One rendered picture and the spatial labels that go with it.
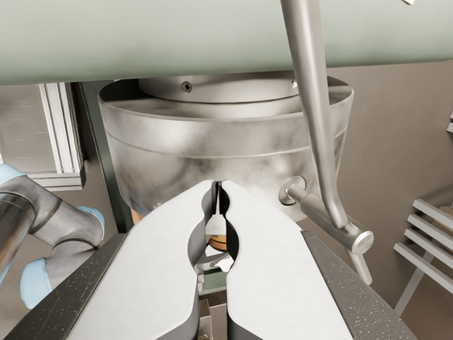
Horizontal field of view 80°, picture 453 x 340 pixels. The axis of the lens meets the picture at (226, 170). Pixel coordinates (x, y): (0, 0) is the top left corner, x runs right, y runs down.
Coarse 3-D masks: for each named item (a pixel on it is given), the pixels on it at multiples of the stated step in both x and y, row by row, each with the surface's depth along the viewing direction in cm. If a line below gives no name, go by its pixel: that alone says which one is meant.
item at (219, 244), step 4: (220, 236) 43; (224, 236) 43; (212, 240) 45; (216, 240) 44; (220, 240) 44; (224, 240) 44; (212, 244) 46; (216, 244) 45; (220, 244) 45; (224, 244) 45; (216, 248) 46; (220, 248) 45; (224, 248) 45; (228, 252) 45
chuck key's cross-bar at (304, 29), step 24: (288, 0) 8; (312, 0) 8; (288, 24) 9; (312, 24) 9; (312, 48) 10; (312, 72) 10; (312, 96) 11; (312, 120) 12; (312, 144) 14; (336, 192) 19; (336, 216) 20; (360, 264) 25
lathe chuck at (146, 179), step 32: (128, 160) 28; (160, 160) 25; (192, 160) 24; (224, 160) 24; (256, 160) 24; (288, 160) 25; (128, 192) 31; (160, 192) 27; (256, 192) 26; (224, 224) 27
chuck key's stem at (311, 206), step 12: (288, 192) 27; (300, 192) 26; (300, 204) 26; (312, 204) 24; (312, 216) 24; (324, 216) 22; (348, 216) 22; (324, 228) 22; (348, 228) 21; (360, 228) 20; (336, 240) 22; (348, 240) 20; (360, 240) 20; (372, 240) 21; (360, 252) 21
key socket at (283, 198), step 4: (296, 176) 27; (300, 176) 27; (288, 180) 26; (292, 180) 27; (296, 180) 27; (300, 180) 27; (304, 180) 28; (284, 184) 26; (288, 184) 27; (300, 184) 27; (304, 184) 28; (280, 188) 26; (284, 188) 27; (304, 188) 28; (280, 192) 27; (284, 192) 27; (280, 196) 27; (284, 196) 27; (280, 200) 27; (284, 200) 27; (288, 200) 28; (292, 200) 28
